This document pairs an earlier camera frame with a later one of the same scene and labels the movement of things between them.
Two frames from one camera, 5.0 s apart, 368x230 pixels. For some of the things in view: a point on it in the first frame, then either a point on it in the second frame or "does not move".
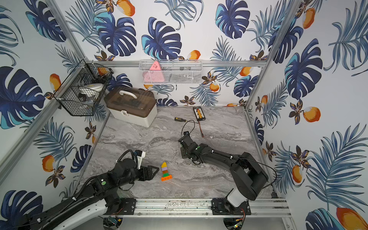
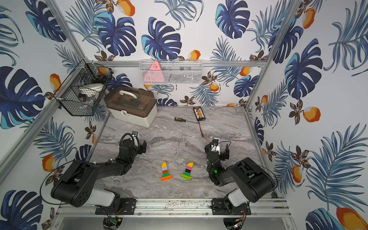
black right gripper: (183, 155) to (227, 154)
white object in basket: (93, 88) does not move
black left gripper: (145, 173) to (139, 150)
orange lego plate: (166, 178) does not move
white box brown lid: (133, 105) does not move
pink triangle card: (154, 76) does not move
